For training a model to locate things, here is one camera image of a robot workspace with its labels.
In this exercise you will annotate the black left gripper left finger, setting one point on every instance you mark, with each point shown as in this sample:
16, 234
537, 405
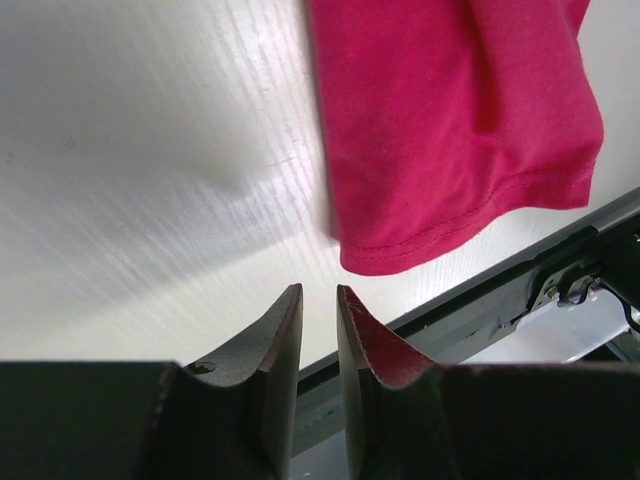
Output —
230, 414

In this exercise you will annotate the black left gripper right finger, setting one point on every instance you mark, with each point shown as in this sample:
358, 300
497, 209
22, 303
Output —
395, 423

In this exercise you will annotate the pink t shirt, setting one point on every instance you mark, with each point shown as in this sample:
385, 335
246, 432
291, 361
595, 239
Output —
441, 116

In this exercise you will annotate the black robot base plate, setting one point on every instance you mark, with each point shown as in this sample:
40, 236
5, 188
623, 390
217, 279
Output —
481, 311

